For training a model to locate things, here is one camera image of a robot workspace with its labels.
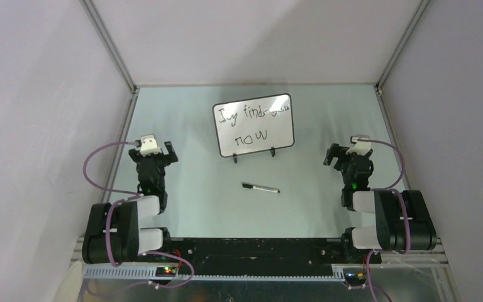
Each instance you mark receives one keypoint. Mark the aluminium frame rail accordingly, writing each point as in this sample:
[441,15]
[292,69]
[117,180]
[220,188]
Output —
[435,258]

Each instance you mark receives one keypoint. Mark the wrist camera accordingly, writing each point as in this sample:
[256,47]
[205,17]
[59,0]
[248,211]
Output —
[361,145]
[149,145]

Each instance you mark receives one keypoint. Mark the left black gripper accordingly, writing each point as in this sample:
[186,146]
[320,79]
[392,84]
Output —
[136,155]

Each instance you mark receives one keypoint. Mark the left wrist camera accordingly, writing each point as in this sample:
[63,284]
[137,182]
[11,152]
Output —
[149,145]

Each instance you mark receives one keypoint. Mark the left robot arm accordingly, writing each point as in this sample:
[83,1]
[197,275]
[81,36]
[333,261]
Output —
[113,234]

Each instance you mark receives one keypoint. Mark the black framed whiteboard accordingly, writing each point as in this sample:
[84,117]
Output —
[254,125]

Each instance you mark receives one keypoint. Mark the black white marker pen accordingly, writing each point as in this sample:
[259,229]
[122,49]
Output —
[262,188]

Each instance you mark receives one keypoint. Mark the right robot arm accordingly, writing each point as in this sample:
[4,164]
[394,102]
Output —
[402,221]

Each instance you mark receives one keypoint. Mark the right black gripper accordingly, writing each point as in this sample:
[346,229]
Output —
[337,151]

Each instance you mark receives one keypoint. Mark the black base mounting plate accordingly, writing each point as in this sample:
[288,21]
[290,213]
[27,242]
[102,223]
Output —
[259,257]

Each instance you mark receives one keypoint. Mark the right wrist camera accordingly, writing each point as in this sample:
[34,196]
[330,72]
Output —
[361,145]

